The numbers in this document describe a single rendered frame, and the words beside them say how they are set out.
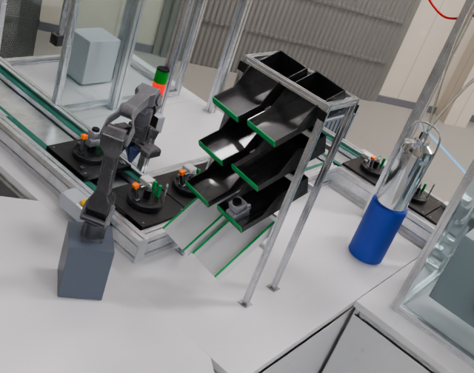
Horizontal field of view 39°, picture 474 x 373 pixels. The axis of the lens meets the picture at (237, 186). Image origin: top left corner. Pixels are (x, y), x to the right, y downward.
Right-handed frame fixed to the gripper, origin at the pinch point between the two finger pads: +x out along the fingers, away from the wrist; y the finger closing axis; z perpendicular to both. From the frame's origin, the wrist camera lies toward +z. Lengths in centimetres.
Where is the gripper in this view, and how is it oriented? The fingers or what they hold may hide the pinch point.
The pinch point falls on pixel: (132, 153)
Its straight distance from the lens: 223.2
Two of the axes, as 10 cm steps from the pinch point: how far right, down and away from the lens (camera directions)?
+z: 6.2, -2.1, 7.5
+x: -3.0, 8.2, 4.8
